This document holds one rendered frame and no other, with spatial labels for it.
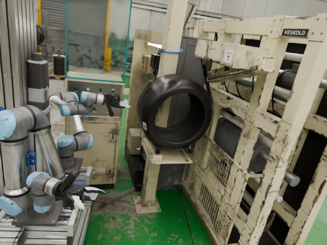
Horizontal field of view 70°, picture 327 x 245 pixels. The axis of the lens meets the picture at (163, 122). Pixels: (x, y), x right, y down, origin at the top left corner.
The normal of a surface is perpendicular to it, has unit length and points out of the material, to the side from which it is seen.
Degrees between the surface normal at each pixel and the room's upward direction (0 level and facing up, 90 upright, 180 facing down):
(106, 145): 90
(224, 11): 90
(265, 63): 72
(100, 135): 90
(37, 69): 90
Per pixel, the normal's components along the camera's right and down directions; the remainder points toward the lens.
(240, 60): 0.28, 0.37
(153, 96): -0.34, -0.14
